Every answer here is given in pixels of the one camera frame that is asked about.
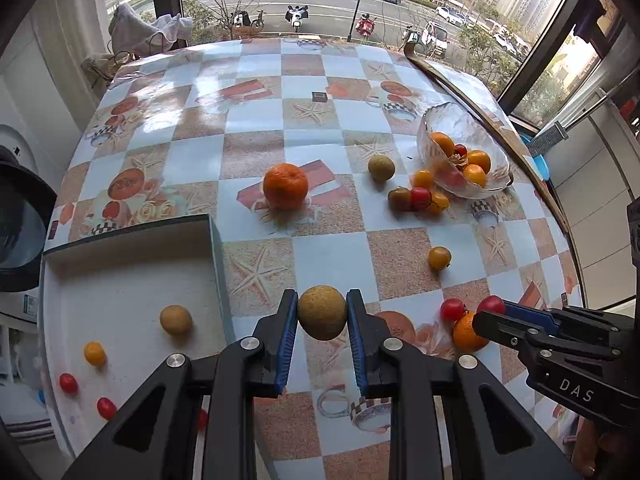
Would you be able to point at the red cherry tomato upper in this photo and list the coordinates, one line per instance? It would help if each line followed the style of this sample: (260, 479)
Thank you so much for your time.
(492, 303)

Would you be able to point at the red cherry tomato near orange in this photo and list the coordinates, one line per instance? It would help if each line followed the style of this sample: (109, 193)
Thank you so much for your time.
(452, 310)

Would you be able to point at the yellow cherry tomato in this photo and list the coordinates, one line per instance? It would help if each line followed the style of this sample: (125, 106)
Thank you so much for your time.
(95, 354)
(439, 258)

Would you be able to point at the red tomato in bowl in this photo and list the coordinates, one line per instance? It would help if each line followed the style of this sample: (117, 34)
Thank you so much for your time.
(460, 149)

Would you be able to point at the orange in bowl front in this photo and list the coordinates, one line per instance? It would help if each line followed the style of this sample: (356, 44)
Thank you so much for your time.
(475, 174)

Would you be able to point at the black round washer door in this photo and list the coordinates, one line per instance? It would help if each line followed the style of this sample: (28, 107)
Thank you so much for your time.
(27, 203)

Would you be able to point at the clear glass bowl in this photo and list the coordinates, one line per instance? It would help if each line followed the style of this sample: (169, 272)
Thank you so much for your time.
(462, 128)

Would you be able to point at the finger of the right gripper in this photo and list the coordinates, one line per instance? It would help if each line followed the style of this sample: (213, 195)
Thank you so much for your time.
(555, 342)
(569, 323)

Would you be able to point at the yellow tomato cluster right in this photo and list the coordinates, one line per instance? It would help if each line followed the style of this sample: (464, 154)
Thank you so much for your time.
(439, 203)

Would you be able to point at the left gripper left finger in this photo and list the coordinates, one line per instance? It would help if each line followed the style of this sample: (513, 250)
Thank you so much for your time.
(201, 409)

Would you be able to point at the wooden curved strip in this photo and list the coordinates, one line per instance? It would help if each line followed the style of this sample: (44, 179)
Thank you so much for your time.
(498, 133)

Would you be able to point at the small dark square tag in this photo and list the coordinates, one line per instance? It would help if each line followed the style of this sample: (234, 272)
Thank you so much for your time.
(319, 97)

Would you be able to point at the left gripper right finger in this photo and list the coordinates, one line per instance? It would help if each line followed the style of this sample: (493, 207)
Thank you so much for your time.
(447, 416)

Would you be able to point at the red cherry tomato tray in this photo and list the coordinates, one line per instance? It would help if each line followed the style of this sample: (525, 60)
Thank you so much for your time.
(68, 384)
(106, 408)

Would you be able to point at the white foam tray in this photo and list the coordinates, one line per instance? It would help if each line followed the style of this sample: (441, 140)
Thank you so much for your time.
(111, 288)

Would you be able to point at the orange in bowl right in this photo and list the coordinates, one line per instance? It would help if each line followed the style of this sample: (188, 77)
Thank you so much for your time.
(479, 158)

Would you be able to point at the small orange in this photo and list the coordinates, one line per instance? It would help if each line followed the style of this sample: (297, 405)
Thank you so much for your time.
(464, 337)

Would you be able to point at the blue plastic basin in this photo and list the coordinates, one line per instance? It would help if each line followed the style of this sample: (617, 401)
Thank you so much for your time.
(541, 166)

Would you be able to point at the red tomato in cluster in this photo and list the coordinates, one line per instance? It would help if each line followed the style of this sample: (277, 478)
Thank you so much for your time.
(420, 199)

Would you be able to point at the brown longan in tray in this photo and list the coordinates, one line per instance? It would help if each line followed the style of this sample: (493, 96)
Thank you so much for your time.
(176, 320)

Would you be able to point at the yellow tomato cluster top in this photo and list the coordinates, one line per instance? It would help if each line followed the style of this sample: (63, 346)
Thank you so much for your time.
(423, 178)

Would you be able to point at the red cherry tomato tray middle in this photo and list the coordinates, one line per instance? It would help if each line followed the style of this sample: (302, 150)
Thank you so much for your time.
(106, 408)

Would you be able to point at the brown longan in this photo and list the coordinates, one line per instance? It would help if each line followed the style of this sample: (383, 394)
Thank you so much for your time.
(322, 312)
(381, 168)
(176, 320)

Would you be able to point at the red cherry tomato tray left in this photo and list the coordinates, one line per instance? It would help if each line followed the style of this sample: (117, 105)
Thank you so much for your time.
(68, 384)

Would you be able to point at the dark yellow tomato cluster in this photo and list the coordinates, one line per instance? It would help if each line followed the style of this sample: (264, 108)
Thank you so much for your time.
(399, 199)

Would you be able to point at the yellow cherry tomato in tray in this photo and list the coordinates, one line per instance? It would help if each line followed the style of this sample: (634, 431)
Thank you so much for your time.
(95, 354)

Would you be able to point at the large orange mandarin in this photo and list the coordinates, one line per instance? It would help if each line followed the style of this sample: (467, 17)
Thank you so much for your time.
(285, 186)

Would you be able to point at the white cloth on chair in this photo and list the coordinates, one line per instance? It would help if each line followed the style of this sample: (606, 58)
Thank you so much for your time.
(131, 33)

